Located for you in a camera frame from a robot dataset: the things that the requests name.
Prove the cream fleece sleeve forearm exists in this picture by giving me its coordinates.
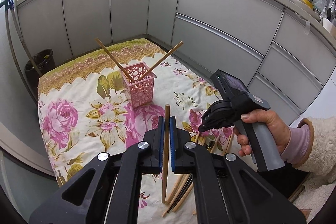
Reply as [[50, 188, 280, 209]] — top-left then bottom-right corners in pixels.
[[281, 117, 335, 222]]

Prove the black chopstick gold band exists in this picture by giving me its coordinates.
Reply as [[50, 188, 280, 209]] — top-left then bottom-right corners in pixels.
[[162, 174, 194, 217]]

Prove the wooden broom stick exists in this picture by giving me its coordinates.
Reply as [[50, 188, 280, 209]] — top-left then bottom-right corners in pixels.
[[10, 8, 42, 77]]

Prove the black trash bin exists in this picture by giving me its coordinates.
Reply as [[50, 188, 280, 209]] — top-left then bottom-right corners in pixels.
[[25, 49, 56, 99]]

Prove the pink perforated utensil basket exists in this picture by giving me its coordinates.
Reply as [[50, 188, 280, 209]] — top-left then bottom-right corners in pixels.
[[121, 62, 156, 109]]

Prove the floral pink rose tablecloth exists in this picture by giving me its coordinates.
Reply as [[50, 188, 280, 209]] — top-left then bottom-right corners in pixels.
[[37, 37, 259, 224]]

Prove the person's right hand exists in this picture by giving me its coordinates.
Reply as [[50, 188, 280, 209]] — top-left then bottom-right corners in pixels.
[[233, 109, 292, 158]]

